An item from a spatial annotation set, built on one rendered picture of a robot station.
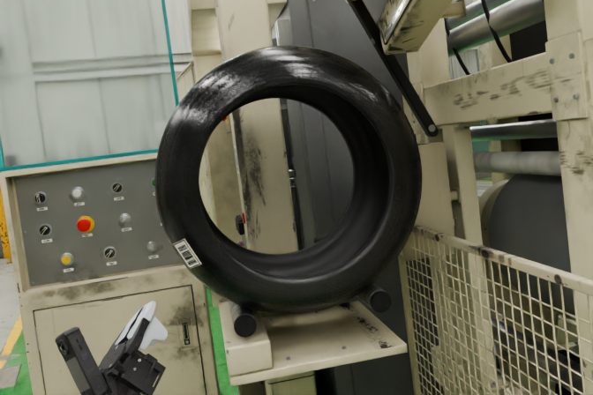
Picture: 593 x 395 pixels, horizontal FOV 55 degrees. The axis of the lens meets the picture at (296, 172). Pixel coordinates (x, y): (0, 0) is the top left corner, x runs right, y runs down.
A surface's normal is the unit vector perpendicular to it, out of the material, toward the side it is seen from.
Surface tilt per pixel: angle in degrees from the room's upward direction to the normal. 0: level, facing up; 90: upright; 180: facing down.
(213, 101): 82
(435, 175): 90
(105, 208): 90
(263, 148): 90
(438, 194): 90
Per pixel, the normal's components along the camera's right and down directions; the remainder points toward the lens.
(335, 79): 0.23, -0.15
